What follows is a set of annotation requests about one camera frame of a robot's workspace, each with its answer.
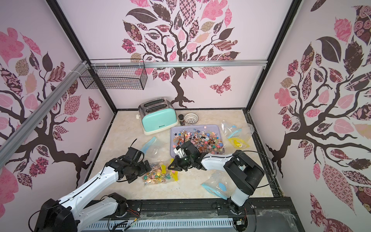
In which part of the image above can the candy bag blue zip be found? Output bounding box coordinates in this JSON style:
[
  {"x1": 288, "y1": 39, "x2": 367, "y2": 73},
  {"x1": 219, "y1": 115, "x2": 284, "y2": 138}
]
[
  {"x1": 221, "y1": 120, "x2": 242, "y2": 139},
  {"x1": 201, "y1": 171, "x2": 236, "y2": 200}
]

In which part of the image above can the black wire basket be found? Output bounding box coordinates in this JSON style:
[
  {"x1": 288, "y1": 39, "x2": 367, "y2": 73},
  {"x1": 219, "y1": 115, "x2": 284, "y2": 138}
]
[{"x1": 80, "y1": 58, "x2": 148, "y2": 90}]

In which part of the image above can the aluminium rail left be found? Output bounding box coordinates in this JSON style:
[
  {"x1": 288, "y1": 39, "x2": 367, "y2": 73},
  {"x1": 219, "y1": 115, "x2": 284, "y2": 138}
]
[{"x1": 1, "y1": 61, "x2": 88, "y2": 167}]

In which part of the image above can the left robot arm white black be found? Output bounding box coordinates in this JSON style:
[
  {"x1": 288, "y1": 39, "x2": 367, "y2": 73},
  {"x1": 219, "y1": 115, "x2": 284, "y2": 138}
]
[{"x1": 30, "y1": 147, "x2": 150, "y2": 232}]

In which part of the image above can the candy bag blue zip front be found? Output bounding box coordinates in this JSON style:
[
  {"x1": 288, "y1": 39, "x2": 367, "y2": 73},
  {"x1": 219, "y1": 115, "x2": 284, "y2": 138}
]
[{"x1": 221, "y1": 120, "x2": 242, "y2": 139}]

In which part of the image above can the candy bag yellow zip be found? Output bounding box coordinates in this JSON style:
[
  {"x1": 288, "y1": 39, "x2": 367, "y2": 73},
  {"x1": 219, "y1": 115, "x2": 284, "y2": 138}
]
[
  {"x1": 142, "y1": 162, "x2": 179, "y2": 185},
  {"x1": 228, "y1": 124, "x2": 255, "y2": 150}
]

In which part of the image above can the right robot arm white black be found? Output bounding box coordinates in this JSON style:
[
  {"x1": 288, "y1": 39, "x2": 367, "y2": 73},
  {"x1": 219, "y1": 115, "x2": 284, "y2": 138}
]
[{"x1": 168, "y1": 141, "x2": 265, "y2": 215}]

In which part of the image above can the mint green toaster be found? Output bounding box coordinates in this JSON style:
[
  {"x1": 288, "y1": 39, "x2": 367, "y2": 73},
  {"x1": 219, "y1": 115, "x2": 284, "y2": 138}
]
[{"x1": 138, "y1": 97, "x2": 179, "y2": 135}]

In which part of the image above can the small dark spice jar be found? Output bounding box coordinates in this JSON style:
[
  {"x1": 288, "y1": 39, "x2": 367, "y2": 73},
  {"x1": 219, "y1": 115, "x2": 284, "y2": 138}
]
[{"x1": 178, "y1": 114, "x2": 186, "y2": 126}]

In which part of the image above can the aluminium rail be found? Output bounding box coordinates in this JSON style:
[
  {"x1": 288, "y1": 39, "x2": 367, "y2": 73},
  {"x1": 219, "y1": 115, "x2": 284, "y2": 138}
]
[
  {"x1": 91, "y1": 60, "x2": 268, "y2": 68},
  {"x1": 1, "y1": 61, "x2": 88, "y2": 167}
]

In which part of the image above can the white cable duct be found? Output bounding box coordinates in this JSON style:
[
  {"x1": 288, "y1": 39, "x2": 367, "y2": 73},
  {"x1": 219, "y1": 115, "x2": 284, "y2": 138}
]
[{"x1": 83, "y1": 218, "x2": 236, "y2": 232}]

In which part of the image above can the aluminium rail back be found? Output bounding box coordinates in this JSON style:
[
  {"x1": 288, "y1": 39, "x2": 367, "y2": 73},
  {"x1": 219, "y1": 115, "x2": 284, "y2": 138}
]
[{"x1": 91, "y1": 60, "x2": 268, "y2": 68}]

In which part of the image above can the white sink strainer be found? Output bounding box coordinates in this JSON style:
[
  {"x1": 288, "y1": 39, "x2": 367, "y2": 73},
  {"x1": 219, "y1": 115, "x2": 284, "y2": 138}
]
[{"x1": 184, "y1": 113, "x2": 199, "y2": 124}]

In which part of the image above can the lavender plastic tray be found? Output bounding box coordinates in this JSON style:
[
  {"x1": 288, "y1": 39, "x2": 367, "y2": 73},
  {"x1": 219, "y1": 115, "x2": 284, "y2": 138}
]
[{"x1": 169, "y1": 124, "x2": 225, "y2": 159}]

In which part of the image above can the pile of candies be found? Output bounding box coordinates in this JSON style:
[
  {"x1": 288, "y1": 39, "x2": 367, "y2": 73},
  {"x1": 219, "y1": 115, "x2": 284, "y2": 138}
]
[{"x1": 173, "y1": 126, "x2": 224, "y2": 154}]

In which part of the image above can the black base frame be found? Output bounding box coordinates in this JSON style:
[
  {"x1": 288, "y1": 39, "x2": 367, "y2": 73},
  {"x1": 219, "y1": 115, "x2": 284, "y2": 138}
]
[{"x1": 100, "y1": 197, "x2": 304, "y2": 232}]

